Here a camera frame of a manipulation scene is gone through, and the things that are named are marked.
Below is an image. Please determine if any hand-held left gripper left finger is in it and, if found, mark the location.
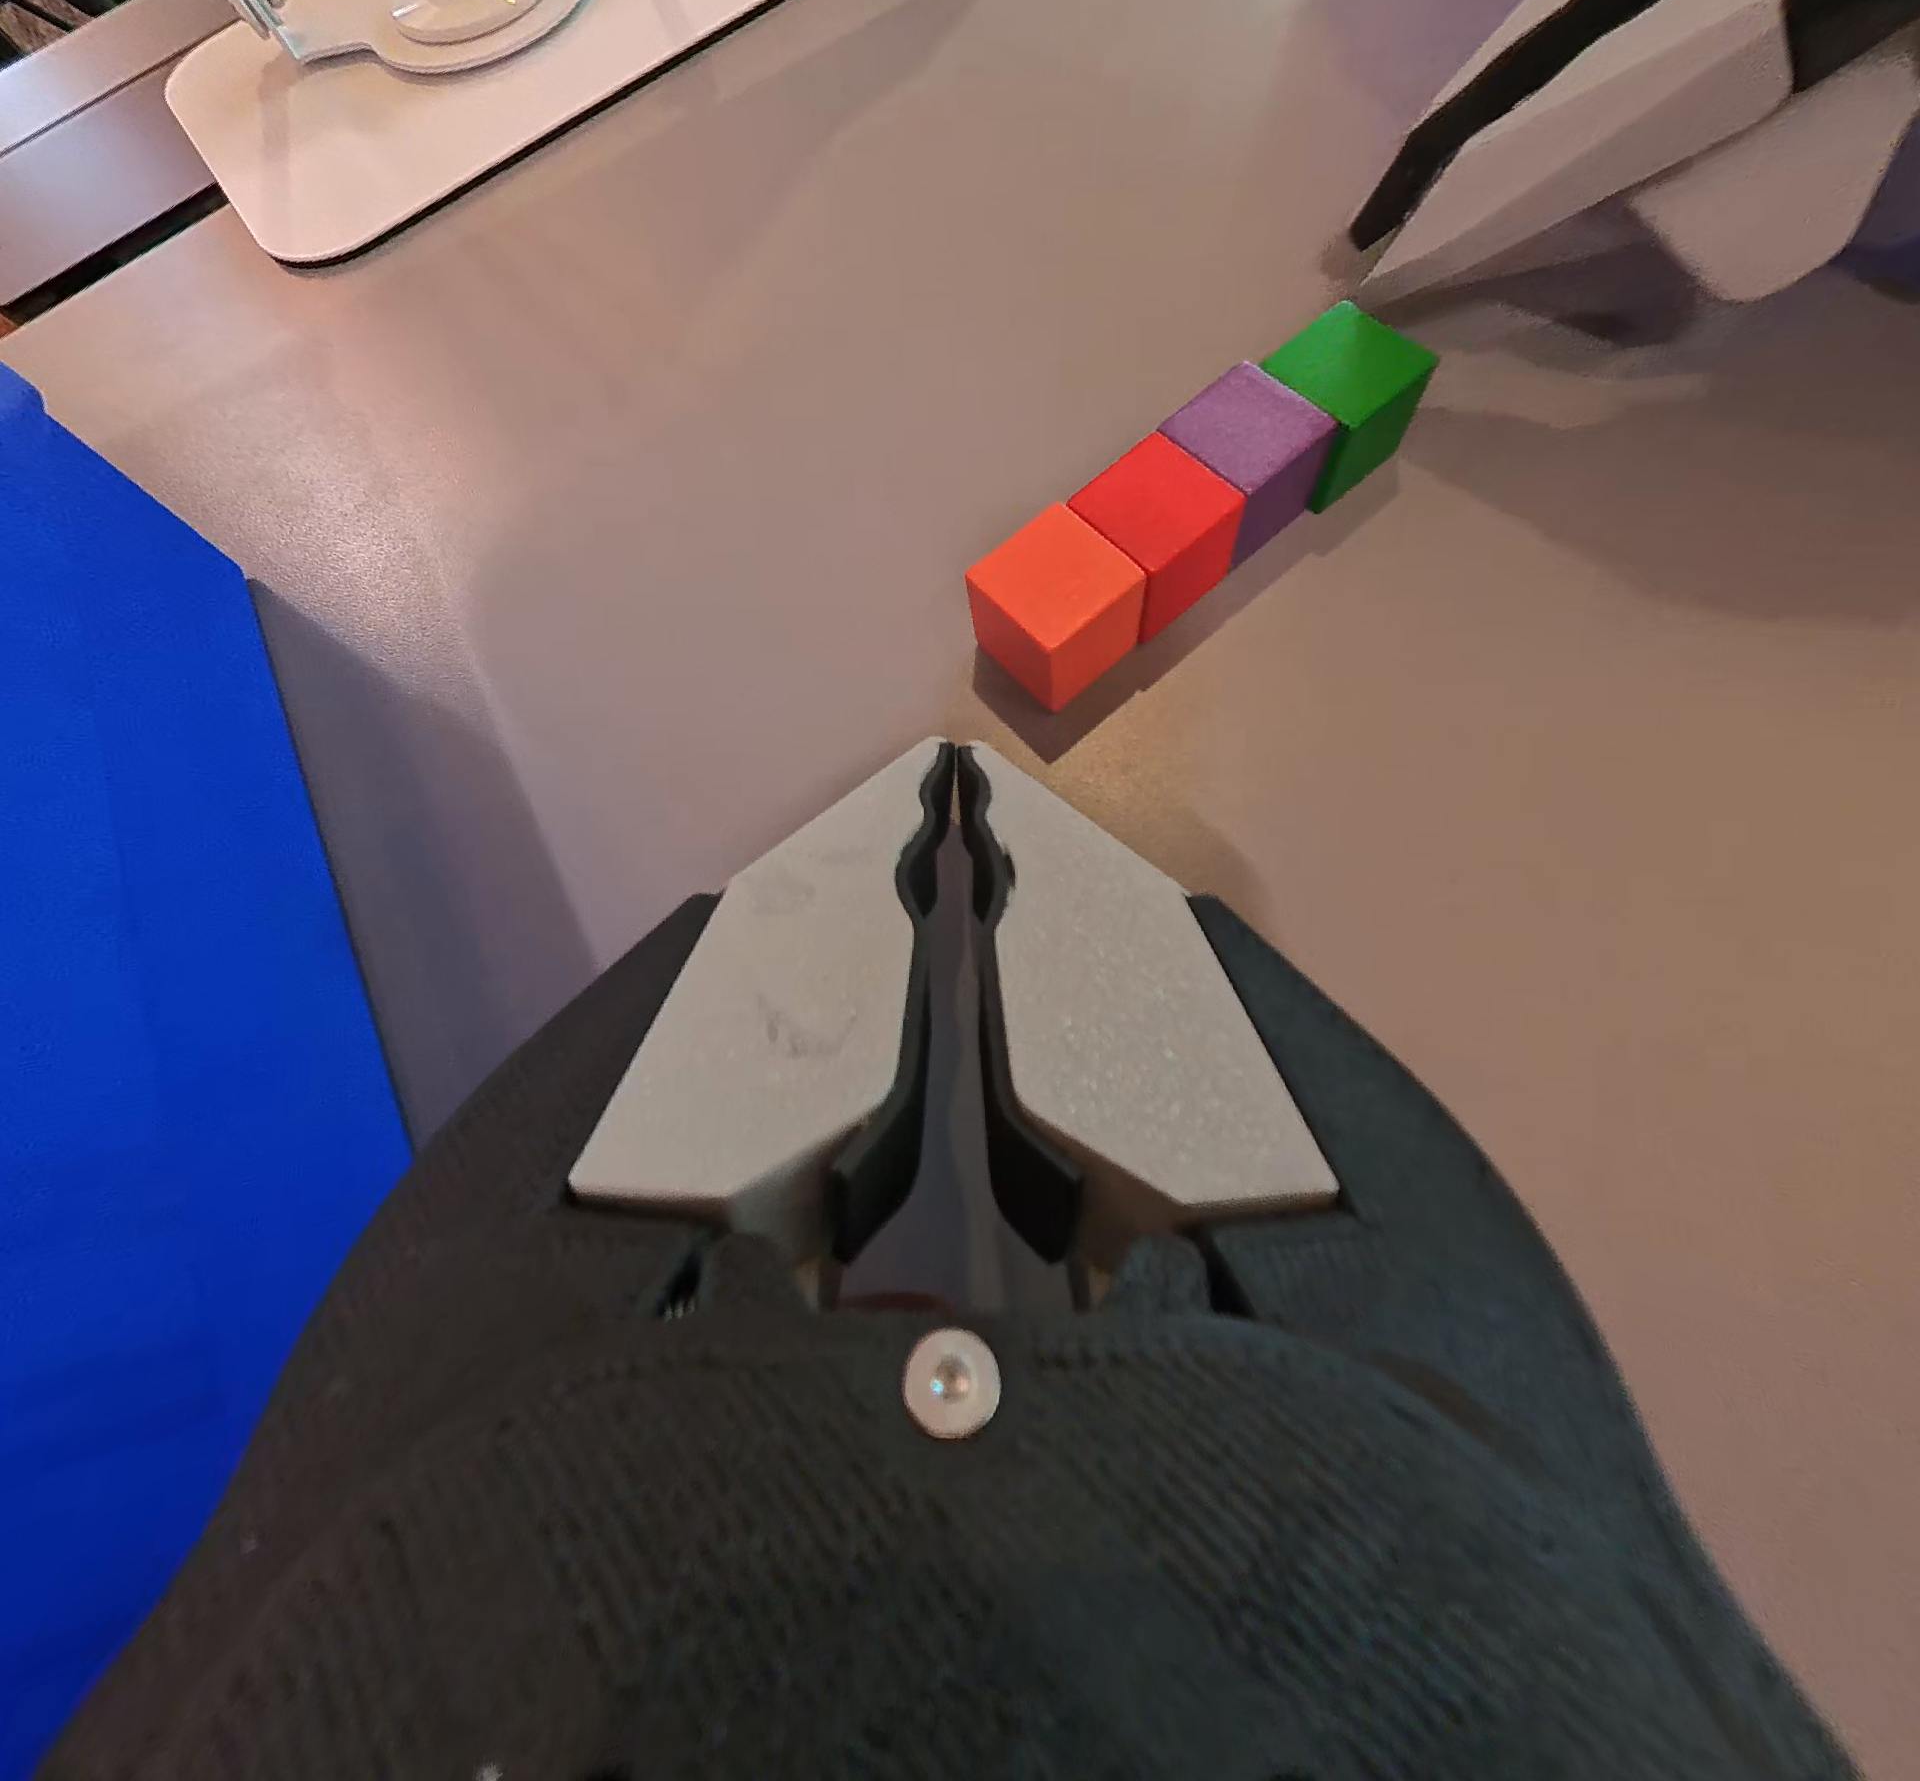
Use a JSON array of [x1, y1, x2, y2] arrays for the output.
[[563, 735, 961, 1269]]

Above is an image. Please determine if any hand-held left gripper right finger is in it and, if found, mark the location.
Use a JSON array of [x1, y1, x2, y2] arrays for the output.
[[955, 738, 1343, 1269]]

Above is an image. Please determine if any green wooden cube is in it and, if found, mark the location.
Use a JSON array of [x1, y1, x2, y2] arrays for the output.
[[1259, 300, 1441, 514]]

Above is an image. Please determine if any orange wooden cube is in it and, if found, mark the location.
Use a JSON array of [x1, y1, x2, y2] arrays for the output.
[[964, 501, 1149, 713]]

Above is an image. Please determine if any purple wooden cube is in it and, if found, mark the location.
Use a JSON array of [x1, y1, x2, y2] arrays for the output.
[[1157, 358, 1340, 569]]

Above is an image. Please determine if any red wooden cube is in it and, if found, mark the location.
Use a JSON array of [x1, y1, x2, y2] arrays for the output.
[[1070, 432, 1249, 648]]

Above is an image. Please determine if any blue plastic bin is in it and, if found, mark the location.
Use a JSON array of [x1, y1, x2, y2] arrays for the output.
[[0, 364, 418, 1781]]

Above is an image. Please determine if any grey desk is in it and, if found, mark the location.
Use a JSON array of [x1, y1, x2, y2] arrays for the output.
[[0, 0, 1920, 1781]]

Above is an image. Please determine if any white document stand wooden board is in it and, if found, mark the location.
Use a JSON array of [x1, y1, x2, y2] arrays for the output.
[[113, 0, 834, 269]]

